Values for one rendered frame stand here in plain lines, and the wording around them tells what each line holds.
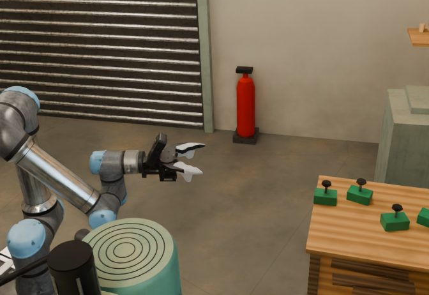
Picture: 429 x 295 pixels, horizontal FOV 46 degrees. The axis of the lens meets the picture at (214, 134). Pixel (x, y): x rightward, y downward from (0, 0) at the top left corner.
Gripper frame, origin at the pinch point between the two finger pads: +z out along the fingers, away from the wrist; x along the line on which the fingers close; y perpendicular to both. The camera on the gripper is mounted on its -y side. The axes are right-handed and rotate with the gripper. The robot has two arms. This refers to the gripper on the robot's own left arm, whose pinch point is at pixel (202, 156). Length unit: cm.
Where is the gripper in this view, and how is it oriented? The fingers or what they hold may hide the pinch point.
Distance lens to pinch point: 157.5
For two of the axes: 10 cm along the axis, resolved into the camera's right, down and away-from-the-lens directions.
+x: -0.4, 6.2, -7.8
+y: 0.4, 7.8, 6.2
